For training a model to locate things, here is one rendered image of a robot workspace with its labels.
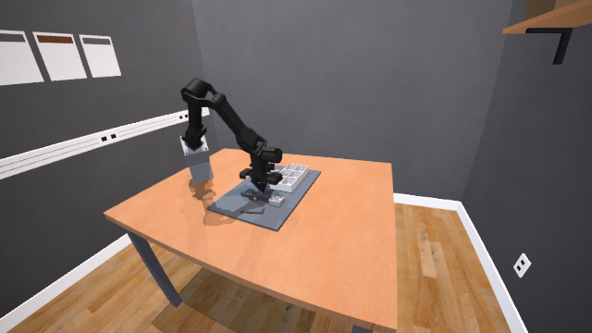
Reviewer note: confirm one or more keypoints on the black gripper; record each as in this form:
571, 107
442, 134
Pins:
260, 174

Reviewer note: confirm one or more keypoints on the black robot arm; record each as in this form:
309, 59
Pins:
247, 139

